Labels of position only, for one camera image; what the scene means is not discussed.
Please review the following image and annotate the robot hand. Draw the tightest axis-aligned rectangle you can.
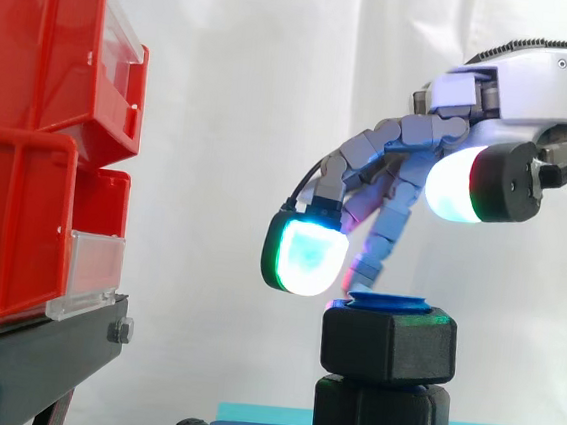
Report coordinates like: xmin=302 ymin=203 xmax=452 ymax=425
xmin=258 ymin=12 xmax=567 ymax=322

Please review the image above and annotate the blue bolt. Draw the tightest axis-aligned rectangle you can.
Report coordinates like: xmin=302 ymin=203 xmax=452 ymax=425
xmin=309 ymin=286 xmax=445 ymax=425

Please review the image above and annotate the large black nut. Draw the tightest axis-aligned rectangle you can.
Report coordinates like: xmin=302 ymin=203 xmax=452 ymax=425
xmin=310 ymin=371 xmax=454 ymax=425
xmin=316 ymin=296 xmax=461 ymax=392

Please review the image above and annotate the red storage bin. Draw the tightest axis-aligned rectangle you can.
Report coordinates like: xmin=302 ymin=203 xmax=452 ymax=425
xmin=0 ymin=125 xmax=137 ymax=337
xmin=0 ymin=0 xmax=156 ymax=169

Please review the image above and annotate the black stand with green tape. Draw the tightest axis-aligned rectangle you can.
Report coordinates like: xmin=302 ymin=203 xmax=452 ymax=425
xmin=0 ymin=281 xmax=138 ymax=425

